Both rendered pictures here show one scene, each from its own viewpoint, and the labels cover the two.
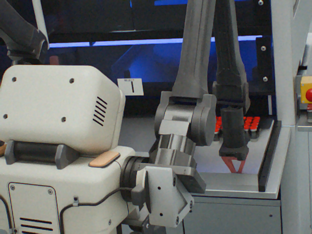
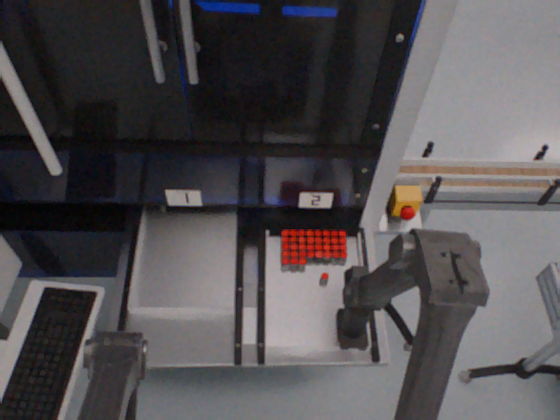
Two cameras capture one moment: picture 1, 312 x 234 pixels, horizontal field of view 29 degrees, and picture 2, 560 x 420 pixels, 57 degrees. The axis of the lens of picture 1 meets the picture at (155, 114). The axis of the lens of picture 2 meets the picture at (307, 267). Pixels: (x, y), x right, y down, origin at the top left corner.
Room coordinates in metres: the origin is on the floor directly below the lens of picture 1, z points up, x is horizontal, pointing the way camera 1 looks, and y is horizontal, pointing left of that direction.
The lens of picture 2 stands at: (1.03, 0.18, 2.09)
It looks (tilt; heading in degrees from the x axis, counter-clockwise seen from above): 59 degrees down; 329
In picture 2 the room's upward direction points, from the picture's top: 9 degrees clockwise
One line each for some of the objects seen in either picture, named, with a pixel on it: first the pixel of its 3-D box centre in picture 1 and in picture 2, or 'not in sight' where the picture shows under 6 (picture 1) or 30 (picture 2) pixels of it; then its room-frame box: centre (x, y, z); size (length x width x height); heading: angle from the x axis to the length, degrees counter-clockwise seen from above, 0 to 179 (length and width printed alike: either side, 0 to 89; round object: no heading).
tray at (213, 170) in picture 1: (222, 148); (315, 288); (1.58, -0.18, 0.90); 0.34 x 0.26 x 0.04; 159
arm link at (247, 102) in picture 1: (233, 98); (358, 287); (1.45, -0.21, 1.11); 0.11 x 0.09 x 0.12; 157
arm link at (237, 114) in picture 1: (232, 114); (358, 308); (1.42, -0.20, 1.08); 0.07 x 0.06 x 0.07; 157
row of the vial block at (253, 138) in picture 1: (228, 133); (314, 258); (1.66, -0.21, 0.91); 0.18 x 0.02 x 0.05; 69
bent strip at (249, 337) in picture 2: not in sight; (249, 313); (1.57, 0.00, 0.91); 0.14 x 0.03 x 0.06; 159
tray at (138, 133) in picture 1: (126, 131); (187, 253); (1.80, 0.10, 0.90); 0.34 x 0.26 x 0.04; 160
